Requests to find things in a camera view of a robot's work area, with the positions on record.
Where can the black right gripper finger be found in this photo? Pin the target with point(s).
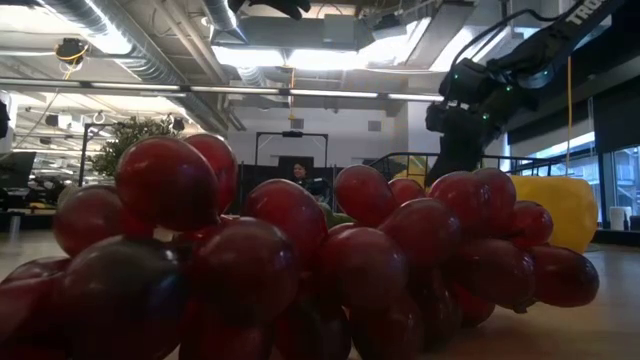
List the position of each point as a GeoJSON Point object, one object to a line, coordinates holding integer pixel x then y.
{"type": "Point", "coordinates": [442, 165]}
{"type": "Point", "coordinates": [470, 157]}

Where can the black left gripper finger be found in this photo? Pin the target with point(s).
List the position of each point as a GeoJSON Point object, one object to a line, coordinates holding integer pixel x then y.
{"type": "Point", "coordinates": [297, 7]}

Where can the yellow bell pepper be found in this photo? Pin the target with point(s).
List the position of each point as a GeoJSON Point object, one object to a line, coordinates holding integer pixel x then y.
{"type": "Point", "coordinates": [570, 210]}

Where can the red grape bunch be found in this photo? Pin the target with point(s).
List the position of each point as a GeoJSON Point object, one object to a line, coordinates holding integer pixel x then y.
{"type": "Point", "coordinates": [250, 270]}

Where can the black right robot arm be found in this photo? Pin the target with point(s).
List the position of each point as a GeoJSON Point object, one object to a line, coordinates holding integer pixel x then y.
{"type": "Point", "coordinates": [565, 40]}

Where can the long ceiling light bar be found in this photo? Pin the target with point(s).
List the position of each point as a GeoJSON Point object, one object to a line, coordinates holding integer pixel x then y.
{"type": "Point", "coordinates": [235, 90]}

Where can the dark green avocado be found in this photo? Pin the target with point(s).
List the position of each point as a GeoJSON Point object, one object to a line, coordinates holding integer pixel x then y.
{"type": "Point", "coordinates": [342, 219]}

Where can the black gantry stand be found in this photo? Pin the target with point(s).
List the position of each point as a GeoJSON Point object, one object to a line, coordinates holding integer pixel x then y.
{"type": "Point", "coordinates": [292, 134]}

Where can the person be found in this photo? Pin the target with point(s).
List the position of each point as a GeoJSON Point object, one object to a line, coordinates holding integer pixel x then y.
{"type": "Point", "coordinates": [301, 172]}

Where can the white paper roll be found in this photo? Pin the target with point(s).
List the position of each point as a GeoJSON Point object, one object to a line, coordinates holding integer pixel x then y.
{"type": "Point", "coordinates": [620, 218]}

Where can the black room partition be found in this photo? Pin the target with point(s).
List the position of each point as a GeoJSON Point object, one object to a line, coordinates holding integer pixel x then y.
{"type": "Point", "coordinates": [260, 175]}

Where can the potted green plant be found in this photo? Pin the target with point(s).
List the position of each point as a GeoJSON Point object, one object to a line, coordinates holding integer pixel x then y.
{"type": "Point", "coordinates": [130, 140]}

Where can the dark computer monitor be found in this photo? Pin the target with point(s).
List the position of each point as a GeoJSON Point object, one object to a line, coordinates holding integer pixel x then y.
{"type": "Point", "coordinates": [17, 170]}

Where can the silver ventilation duct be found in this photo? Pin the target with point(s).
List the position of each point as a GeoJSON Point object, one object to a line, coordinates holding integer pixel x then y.
{"type": "Point", "coordinates": [150, 65]}

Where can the black dome ceiling camera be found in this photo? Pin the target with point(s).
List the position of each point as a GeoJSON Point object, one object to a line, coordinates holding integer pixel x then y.
{"type": "Point", "coordinates": [71, 50]}

